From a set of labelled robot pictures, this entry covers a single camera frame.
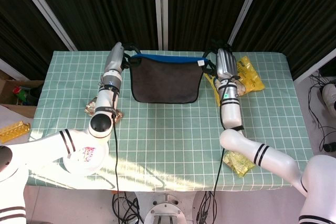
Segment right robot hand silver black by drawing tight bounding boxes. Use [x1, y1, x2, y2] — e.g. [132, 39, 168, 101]
[202, 39, 239, 81]

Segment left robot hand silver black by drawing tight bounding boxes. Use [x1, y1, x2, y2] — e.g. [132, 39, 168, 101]
[104, 41, 141, 74]

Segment blue cloth mat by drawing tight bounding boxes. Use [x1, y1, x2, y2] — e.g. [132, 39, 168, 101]
[129, 52, 211, 104]

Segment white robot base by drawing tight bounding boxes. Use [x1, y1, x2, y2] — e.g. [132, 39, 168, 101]
[143, 191, 195, 224]

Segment large yellow snack bag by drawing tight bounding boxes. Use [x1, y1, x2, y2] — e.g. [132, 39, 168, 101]
[204, 56, 265, 107]

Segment black pleated curtain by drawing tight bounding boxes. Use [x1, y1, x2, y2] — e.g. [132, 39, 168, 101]
[167, 0, 257, 51]
[230, 0, 336, 80]
[0, 0, 69, 80]
[27, 0, 160, 51]

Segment gold red snack package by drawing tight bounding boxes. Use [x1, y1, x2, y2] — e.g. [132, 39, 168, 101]
[83, 97, 123, 123]

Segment green checked tablecloth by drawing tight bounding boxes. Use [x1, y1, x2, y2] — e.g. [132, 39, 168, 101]
[26, 50, 314, 193]

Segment red white patterned packet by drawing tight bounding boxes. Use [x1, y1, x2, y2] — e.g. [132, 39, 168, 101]
[81, 146, 97, 162]

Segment green red item in box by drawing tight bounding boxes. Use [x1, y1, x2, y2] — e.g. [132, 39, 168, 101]
[13, 87, 30, 104]

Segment small yellow green snack packet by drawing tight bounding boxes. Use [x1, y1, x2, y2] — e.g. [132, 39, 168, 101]
[222, 151, 256, 178]

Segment brown cardboard box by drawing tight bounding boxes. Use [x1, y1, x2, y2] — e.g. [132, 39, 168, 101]
[0, 70, 45, 119]

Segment yellow plastic tray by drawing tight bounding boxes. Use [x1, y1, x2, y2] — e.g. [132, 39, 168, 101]
[0, 121, 32, 144]

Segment white frame post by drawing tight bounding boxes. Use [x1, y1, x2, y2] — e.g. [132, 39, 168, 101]
[12, 0, 78, 51]
[153, 0, 169, 51]
[224, 0, 267, 52]
[293, 48, 336, 83]
[0, 58, 29, 81]

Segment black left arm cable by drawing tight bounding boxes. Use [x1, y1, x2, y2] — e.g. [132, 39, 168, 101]
[103, 83, 121, 224]

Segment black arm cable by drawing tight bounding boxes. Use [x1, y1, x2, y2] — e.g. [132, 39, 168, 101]
[103, 83, 121, 224]
[212, 76, 245, 193]

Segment black cables beside sneaker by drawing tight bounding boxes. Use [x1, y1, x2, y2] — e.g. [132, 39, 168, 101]
[307, 73, 336, 153]

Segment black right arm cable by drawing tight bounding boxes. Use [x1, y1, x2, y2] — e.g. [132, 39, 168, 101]
[212, 76, 245, 193]

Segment black floor cable bundle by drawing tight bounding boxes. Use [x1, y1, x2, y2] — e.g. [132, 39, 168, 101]
[112, 191, 144, 224]
[196, 191, 219, 224]

